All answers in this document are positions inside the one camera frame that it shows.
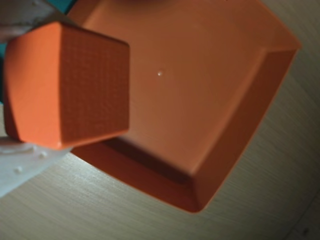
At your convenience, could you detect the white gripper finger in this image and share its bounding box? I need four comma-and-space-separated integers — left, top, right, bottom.
0, 0, 67, 44
0, 136, 74, 199

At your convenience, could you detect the orange cube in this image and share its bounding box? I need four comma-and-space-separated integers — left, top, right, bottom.
3, 20, 131, 151

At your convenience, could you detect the orange plastic box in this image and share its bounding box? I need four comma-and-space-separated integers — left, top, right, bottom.
66, 0, 303, 215

